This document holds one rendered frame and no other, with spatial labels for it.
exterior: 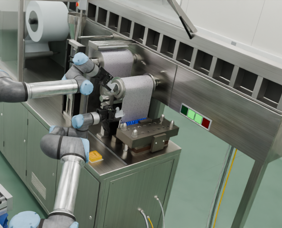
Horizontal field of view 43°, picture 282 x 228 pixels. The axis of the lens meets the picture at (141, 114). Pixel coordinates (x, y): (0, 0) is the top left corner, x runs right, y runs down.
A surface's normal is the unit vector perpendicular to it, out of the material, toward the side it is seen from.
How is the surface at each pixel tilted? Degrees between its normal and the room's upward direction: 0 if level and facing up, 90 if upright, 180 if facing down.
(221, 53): 90
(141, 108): 90
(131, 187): 90
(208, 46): 90
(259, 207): 0
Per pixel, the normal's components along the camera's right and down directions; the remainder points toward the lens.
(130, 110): 0.62, 0.44
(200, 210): 0.16, -0.89
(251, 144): -0.76, 0.16
